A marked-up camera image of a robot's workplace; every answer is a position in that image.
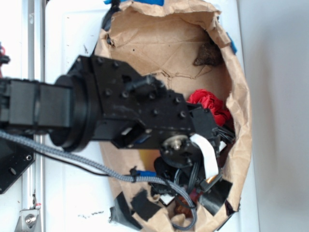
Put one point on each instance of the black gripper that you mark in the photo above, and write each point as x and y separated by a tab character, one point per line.
194	164

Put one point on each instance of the brown orange shell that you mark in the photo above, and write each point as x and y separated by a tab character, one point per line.
182	207

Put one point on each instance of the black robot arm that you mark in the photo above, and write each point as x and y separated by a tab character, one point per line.
102	99

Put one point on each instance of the crumpled red paper ball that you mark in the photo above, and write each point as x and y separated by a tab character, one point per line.
209	101

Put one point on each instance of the dark brown rock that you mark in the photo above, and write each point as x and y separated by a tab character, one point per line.
209	54

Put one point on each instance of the white plastic tray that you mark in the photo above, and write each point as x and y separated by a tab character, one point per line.
75	200

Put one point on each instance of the brown paper bag bin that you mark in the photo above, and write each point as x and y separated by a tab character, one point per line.
165	40

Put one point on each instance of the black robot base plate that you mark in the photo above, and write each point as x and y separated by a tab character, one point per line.
14	161

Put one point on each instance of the aluminium frame rail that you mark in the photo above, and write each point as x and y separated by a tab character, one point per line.
32	214

